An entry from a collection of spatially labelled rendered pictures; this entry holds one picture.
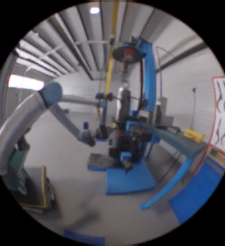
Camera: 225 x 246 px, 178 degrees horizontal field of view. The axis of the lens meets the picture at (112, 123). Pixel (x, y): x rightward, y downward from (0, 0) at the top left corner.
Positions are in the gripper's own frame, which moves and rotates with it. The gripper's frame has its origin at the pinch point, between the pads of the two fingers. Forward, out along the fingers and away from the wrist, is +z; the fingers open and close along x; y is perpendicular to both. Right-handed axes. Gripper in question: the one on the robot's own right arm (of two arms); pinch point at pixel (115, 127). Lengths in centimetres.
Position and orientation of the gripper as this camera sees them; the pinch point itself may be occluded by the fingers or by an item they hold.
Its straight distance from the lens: 61.8
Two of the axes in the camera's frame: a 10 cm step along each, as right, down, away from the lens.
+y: -0.4, -2.1, 9.8
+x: 2.4, 9.5, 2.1
